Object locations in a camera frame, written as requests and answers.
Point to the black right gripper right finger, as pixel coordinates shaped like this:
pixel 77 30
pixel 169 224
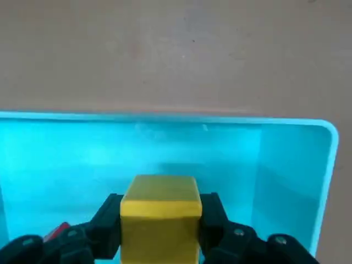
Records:
pixel 217 236

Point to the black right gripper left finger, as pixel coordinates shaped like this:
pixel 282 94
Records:
pixel 105 228

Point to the red wooden block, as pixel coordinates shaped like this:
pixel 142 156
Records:
pixel 56 232

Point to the yellow wooden block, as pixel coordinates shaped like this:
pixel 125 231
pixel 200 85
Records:
pixel 160 217

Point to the cyan plastic box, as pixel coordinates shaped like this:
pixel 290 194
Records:
pixel 247 165

